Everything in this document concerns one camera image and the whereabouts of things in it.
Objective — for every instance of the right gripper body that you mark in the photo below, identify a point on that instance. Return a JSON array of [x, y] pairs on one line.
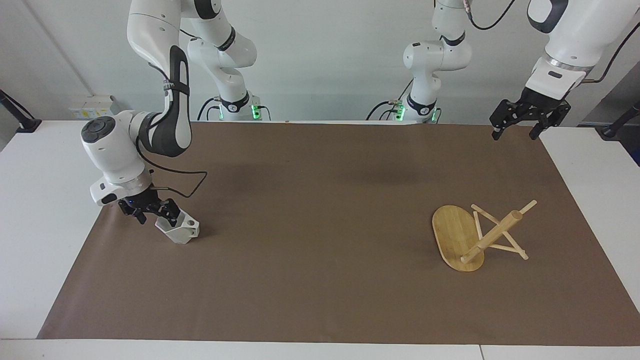
[[138, 196]]

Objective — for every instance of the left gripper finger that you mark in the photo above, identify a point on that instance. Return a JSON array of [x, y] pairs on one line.
[[505, 116], [550, 120]]

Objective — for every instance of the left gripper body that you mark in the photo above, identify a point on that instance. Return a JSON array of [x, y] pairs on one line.
[[544, 102]]

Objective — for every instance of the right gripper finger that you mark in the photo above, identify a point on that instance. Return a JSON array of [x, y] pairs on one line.
[[135, 213], [169, 208]]

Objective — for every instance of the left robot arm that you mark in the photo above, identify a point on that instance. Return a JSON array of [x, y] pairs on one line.
[[575, 35]]

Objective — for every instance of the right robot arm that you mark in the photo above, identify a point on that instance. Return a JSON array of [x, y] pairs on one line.
[[165, 30]]

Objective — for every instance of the white cup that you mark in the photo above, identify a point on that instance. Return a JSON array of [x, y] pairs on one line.
[[179, 230]]

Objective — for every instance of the wooden cup rack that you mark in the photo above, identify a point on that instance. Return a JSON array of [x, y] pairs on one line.
[[460, 240]]

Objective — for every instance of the black stand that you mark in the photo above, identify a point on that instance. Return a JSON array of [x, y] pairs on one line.
[[17, 112], [620, 122]]

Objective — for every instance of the white wall socket box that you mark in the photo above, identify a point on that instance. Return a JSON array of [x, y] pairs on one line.
[[92, 106]]

